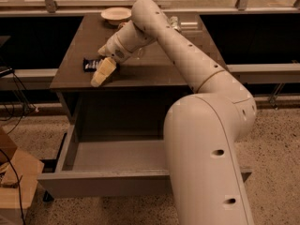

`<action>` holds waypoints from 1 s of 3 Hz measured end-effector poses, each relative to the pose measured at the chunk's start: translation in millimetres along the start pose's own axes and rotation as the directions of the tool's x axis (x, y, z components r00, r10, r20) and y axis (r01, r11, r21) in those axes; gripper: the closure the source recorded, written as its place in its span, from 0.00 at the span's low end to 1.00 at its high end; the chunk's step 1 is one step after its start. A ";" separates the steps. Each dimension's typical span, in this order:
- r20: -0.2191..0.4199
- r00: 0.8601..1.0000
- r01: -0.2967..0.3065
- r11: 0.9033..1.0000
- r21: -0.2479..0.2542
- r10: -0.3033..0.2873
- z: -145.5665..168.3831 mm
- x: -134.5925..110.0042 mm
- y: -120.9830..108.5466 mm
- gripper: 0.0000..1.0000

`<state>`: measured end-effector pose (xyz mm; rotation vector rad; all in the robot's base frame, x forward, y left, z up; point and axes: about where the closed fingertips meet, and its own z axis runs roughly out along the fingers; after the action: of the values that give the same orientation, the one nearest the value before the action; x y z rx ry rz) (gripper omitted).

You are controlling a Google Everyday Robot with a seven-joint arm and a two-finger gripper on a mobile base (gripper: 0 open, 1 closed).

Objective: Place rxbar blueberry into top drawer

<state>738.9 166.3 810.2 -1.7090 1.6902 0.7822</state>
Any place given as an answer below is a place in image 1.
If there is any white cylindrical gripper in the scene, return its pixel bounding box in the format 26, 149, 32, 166
91, 21, 155, 87

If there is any dark blue rxbar wrapper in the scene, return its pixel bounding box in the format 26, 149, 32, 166
82, 59, 101, 72

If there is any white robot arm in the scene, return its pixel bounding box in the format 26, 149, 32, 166
91, 0, 257, 225

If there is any grey cabinet with glossy top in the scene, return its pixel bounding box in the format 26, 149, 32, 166
51, 15, 233, 143

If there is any open grey top drawer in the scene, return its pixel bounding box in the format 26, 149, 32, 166
37, 91, 253, 200

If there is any beige paper bowl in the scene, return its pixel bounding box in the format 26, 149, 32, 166
101, 7, 131, 25

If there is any silver soda can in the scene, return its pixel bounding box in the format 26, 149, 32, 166
169, 16, 182, 33

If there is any black device at left edge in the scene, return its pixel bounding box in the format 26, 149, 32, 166
0, 35, 16, 79

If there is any brown cardboard box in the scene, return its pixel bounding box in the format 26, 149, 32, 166
0, 128, 44, 225

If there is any black cable on floor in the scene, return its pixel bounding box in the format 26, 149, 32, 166
0, 148, 27, 225

